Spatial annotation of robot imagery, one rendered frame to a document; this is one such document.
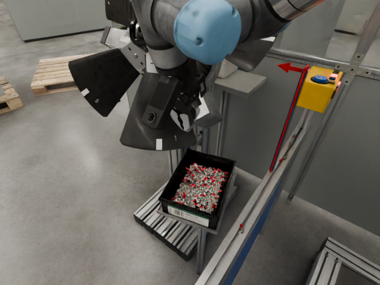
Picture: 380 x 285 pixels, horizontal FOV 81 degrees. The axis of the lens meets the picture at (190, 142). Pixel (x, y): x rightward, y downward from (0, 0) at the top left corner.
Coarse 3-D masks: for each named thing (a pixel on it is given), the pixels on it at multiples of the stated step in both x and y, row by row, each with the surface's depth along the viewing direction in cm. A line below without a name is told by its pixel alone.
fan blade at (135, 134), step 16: (144, 80) 64; (144, 96) 64; (144, 112) 64; (128, 128) 64; (144, 128) 64; (176, 128) 66; (192, 128) 68; (128, 144) 65; (144, 144) 65; (176, 144) 66; (192, 144) 67
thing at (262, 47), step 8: (256, 40) 54; (264, 40) 53; (240, 48) 53; (248, 48) 52; (256, 48) 52; (264, 48) 52; (232, 56) 52; (240, 56) 52; (248, 56) 51; (256, 56) 51; (264, 56) 51; (240, 64) 51; (248, 64) 50; (256, 64) 50
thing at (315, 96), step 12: (312, 72) 75; (324, 72) 75; (312, 84) 69; (324, 84) 68; (336, 84) 69; (300, 96) 73; (312, 96) 71; (324, 96) 69; (312, 108) 73; (324, 108) 71
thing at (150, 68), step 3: (147, 54) 65; (147, 57) 65; (150, 57) 66; (147, 60) 65; (150, 60) 66; (147, 63) 65; (147, 66) 65; (150, 66) 65; (153, 66) 66; (147, 69) 65; (150, 69) 65; (153, 69) 66; (153, 72) 66; (156, 72) 66
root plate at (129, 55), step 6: (126, 48) 71; (132, 48) 71; (138, 48) 71; (126, 54) 72; (132, 54) 72; (138, 54) 72; (144, 54) 72; (132, 60) 73; (138, 60) 73; (144, 60) 73; (138, 66) 75; (144, 66) 74
